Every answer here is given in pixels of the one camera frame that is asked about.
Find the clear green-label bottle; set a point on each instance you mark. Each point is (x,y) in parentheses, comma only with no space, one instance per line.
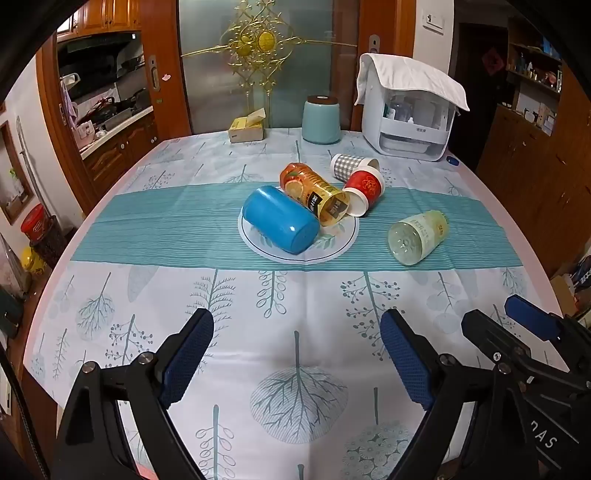
(415,235)

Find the white towel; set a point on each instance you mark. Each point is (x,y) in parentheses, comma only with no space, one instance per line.
(411,76)

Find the cardboard box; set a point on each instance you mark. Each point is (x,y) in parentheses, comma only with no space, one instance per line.
(562,295)

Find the yellow tissue box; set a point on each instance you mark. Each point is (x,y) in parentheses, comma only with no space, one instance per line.
(245,129)

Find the red wall decoration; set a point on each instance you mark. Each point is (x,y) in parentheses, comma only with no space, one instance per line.
(491,61)

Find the white wall switch panel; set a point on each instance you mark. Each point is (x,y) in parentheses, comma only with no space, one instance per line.
(434,21)

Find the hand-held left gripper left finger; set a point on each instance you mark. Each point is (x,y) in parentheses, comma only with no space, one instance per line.
(184,360)

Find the orange juice bottle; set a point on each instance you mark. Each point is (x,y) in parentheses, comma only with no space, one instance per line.
(309,189)

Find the dark wicker stand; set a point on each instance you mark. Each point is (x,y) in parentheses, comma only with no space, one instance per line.
(51,242)

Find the blue plastic cup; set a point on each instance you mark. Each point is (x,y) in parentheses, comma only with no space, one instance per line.
(277,217)

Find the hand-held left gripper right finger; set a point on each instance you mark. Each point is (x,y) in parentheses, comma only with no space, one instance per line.
(406,360)

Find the wooden kitchen counter cabinet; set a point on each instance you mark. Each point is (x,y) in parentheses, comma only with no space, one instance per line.
(120,147)

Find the tree-print tablecloth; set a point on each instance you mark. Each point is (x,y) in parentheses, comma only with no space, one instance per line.
(295,300)

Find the red paper cup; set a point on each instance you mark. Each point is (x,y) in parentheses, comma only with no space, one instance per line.
(364,187)

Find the white water dispenser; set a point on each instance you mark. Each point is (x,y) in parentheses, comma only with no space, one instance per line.
(406,134)

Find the range hood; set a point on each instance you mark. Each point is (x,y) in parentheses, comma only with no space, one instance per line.
(99,46)

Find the frosted glass door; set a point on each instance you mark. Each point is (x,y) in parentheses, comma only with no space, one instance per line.
(207,92)

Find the gold door ornament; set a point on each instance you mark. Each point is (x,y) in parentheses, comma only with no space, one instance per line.
(263,41)

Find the checkered paper cup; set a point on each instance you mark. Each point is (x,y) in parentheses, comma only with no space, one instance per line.
(348,166)

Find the yellow jar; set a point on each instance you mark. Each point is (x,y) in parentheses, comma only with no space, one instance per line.
(32,262)

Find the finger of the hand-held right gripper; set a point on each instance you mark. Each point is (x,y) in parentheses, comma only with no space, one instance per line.
(489,334)
(531,316)

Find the red lidded container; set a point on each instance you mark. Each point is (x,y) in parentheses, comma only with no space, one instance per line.
(33,221)

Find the teal canister with brown lid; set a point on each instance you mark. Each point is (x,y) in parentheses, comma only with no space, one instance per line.
(321,122)

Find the wooden shelf cabinet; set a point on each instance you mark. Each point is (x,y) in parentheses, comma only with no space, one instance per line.
(531,161)

